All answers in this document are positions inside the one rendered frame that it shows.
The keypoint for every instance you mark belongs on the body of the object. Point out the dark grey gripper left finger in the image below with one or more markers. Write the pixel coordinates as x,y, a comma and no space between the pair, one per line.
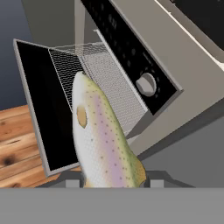
70,179

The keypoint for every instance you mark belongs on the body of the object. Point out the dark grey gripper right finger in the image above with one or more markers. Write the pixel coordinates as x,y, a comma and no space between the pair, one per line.
162,178

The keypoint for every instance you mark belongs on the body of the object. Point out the rainbow trout fish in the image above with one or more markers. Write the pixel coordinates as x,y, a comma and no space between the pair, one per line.
102,137

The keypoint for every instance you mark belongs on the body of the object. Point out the black glass oven door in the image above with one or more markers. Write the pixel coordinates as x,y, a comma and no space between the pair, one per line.
43,108

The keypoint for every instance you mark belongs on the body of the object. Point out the grey oven knob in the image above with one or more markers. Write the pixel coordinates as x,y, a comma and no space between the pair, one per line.
146,84

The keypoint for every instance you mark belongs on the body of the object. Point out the oven with black control panel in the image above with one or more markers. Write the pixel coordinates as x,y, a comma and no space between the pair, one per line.
125,43

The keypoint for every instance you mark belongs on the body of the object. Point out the beige cupboard run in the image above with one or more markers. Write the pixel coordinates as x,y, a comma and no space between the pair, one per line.
189,58

